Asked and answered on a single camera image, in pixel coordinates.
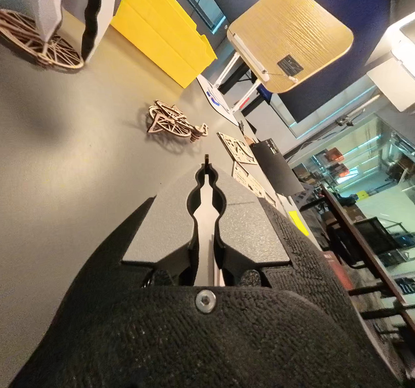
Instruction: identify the yellow plastic bin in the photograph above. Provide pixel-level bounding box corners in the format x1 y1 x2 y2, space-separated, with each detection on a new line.
110 0 218 89

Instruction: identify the wooden bicycle frame model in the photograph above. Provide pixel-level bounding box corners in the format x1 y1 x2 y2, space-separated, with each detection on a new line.
146 100 209 144

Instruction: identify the black office chair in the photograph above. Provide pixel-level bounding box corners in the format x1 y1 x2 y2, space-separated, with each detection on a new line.
326 216 410 269

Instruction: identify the white sheet with coloured marks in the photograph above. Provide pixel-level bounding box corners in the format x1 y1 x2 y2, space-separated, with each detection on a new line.
196 75 249 128

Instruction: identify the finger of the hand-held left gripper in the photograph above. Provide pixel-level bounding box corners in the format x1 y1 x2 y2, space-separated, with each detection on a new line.
35 0 79 43
81 0 128 63

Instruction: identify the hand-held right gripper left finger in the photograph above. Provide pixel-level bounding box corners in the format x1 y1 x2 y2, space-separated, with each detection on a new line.
123 164 208 285

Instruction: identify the wooden spoked wheel model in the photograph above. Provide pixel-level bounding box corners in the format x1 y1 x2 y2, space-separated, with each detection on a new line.
0 8 85 71

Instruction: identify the black flat panel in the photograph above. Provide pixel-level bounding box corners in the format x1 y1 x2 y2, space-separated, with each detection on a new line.
250 138 306 198

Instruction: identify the yellow sticky note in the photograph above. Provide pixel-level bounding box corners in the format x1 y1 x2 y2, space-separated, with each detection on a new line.
288 210 310 237

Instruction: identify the laser-cut wooden parts sheet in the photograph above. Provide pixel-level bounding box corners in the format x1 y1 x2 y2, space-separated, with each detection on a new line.
232 161 280 207
217 132 259 165

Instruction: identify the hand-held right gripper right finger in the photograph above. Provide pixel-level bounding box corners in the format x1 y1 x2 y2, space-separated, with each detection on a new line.
209 164 291 285

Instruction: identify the wooden-top desk with white frame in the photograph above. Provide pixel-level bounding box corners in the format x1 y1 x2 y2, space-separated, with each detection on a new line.
212 0 354 115

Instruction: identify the white box-shaped appliance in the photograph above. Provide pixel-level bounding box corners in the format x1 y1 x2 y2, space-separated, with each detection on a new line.
366 12 415 113

